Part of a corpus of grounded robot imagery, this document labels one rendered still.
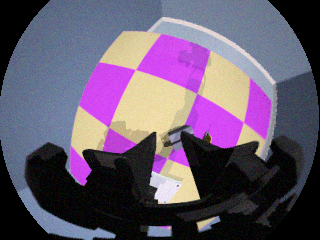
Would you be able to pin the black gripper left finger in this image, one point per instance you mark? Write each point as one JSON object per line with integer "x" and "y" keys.
{"x": 136, "y": 164}

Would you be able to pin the gold coin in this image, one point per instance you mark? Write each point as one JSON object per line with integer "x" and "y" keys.
{"x": 208, "y": 138}

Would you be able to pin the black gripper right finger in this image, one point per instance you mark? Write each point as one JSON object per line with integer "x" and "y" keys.
{"x": 209, "y": 162}

